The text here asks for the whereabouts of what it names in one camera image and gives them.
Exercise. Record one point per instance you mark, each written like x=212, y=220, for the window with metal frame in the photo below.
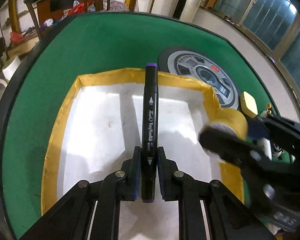
x=275, y=24

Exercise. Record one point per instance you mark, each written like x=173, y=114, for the round grey table control panel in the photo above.
x=189, y=63

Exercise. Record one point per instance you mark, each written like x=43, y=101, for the black marker purple cap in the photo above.
x=149, y=146

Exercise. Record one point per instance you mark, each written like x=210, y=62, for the white tray yellow tape edge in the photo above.
x=100, y=123

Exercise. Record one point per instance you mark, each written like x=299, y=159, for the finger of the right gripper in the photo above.
x=282, y=132
x=232, y=149

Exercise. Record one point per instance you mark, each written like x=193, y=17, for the yellow tape roll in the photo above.
x=231, y=121

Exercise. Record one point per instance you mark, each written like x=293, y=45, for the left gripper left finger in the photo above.
x=91, y=210

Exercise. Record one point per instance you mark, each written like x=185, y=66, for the red plastic bag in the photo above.
x=77, y=9

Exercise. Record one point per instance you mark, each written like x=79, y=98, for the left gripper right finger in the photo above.
x=206, y=210

